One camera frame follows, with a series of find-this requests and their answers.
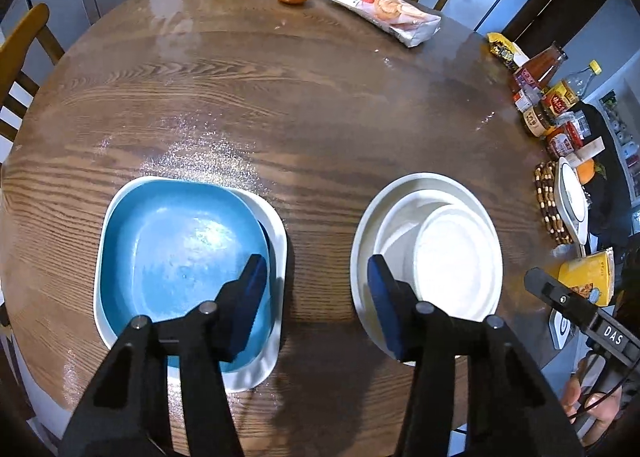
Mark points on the plain blue square plate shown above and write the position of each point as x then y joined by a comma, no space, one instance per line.
175,247

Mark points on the light brown wooden chair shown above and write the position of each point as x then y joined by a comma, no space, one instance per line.
25,47

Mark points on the red chili jar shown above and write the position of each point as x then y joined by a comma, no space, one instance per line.
562,143

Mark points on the yellow snack packet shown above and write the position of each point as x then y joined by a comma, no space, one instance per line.
506,51

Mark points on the large white bowl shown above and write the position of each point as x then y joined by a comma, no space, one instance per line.
364,237

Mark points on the white red snack bag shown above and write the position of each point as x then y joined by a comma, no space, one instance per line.
385,9

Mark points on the small orange fruit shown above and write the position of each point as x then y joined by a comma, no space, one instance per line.
586,172

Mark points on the red sauce bottle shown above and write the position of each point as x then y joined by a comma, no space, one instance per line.
540,66

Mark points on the small white straight-sided bowl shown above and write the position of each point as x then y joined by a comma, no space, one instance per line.
455,262

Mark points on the dark wooden door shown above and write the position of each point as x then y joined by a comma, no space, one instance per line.
555,7

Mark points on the wooden bead trivet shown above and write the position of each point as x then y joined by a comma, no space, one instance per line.
546,202

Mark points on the brown sauce jar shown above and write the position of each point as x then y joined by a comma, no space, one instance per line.
537,121

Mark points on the small beige carton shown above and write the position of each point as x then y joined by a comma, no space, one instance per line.
587,149

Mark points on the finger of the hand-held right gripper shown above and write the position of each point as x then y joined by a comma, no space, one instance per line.
555,292

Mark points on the yellow food box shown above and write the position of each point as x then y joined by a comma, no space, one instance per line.
587,274

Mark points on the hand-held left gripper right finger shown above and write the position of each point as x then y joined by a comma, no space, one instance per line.
385,307

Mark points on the white dark-rimmed dish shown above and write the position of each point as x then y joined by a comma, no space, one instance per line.
572,197

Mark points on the person's right hand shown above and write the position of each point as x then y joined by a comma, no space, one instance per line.
597,412

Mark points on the yellow capped vinegar bottle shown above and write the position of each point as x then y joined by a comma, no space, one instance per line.
565,97

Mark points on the small white labelled jar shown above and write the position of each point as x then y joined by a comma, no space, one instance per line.
526,101

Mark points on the medium white bowl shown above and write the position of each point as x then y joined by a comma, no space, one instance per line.
395,224

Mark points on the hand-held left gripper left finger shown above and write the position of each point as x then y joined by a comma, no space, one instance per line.
247,297

